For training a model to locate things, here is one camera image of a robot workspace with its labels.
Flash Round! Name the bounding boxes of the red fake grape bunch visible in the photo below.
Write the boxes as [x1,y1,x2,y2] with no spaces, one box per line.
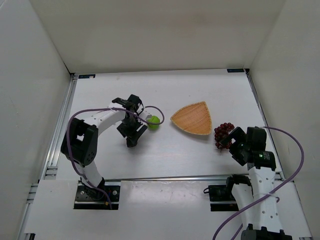
[214,122,235,151]

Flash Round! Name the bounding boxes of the green fake apple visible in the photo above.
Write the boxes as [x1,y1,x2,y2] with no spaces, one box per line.
[147,115,161,131]

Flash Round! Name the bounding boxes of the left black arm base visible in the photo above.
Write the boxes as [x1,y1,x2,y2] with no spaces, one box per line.
[73,182,121,211]

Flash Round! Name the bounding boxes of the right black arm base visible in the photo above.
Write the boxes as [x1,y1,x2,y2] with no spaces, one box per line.
[203,185,239,212]

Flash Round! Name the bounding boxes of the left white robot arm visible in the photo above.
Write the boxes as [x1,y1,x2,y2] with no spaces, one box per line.
[60,94,152,202]

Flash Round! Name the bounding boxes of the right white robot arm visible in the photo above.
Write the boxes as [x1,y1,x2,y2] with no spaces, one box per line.
[221,127,292,240]

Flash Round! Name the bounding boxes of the woven bamboo fruit basket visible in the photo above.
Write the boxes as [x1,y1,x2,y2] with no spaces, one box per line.
[170,101,212,136]

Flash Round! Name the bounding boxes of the left blue corner label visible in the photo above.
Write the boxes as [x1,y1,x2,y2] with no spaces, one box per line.
[78,74,96,79]

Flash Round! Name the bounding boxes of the blue corner label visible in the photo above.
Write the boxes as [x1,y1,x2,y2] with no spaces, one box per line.
[78,74,96,79]
[226,68,245,73]

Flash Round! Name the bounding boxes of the right blue corner label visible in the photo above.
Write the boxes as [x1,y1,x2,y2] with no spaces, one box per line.
[226,68,245,73]

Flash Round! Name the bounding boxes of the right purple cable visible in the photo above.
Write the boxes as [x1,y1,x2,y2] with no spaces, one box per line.
[212,126,305,240]

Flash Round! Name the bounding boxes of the purple cable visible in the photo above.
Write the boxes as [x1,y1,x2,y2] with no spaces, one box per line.
[66,105,166,205]
[212,126,305,240]

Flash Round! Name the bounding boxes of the aluminium front rail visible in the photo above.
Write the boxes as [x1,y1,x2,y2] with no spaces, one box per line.
[104,174,231,182]

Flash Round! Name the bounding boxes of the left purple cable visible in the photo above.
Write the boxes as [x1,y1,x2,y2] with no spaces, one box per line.
[66,105,166,205]

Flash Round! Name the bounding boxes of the aluminium left side rail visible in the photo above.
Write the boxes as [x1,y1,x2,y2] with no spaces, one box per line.
[38,73,78,182]

